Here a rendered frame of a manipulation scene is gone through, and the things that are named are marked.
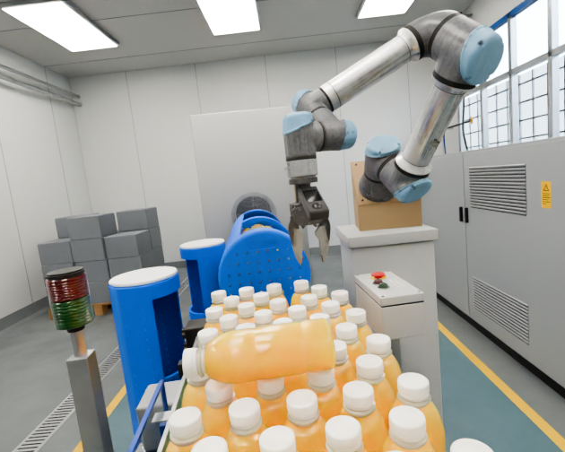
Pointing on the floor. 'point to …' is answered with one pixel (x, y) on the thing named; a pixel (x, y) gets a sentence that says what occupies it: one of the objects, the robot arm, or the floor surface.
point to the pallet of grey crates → (104, 248)
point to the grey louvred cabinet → (516, 251)
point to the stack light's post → (90, 403)
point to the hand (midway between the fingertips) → (312, 258)
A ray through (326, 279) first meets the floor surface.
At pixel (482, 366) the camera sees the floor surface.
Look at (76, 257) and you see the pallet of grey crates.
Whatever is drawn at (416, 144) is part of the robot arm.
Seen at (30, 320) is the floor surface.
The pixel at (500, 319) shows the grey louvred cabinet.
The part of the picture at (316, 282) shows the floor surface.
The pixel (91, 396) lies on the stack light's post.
